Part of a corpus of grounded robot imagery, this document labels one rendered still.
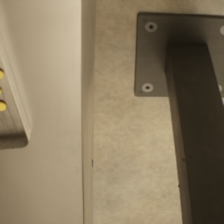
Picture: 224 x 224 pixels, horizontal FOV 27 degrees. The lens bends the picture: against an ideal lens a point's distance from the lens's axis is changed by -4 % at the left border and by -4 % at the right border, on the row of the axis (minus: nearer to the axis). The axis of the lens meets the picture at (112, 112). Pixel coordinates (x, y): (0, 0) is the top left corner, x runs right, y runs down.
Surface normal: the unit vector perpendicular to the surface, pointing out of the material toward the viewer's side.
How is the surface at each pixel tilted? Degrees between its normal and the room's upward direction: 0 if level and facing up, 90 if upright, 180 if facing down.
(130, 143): 0
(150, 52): 0
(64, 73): 0
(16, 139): 90
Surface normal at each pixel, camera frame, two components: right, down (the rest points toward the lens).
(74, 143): 0.00, 0.66
